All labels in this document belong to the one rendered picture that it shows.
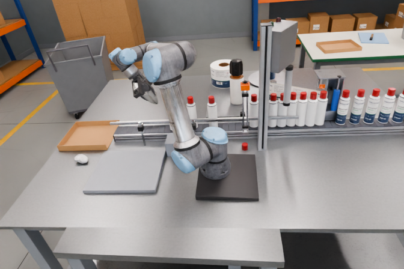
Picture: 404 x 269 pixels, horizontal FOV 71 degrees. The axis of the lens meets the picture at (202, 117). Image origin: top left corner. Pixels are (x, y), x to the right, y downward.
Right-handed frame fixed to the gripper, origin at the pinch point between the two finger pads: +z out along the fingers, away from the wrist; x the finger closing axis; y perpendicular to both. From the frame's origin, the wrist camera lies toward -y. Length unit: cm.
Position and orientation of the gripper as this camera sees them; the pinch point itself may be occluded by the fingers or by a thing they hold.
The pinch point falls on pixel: (156, 102)
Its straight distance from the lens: 162.9
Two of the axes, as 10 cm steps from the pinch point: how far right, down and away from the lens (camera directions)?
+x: -8.1, 4.6, 3.5
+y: 0.7, -5.3, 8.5
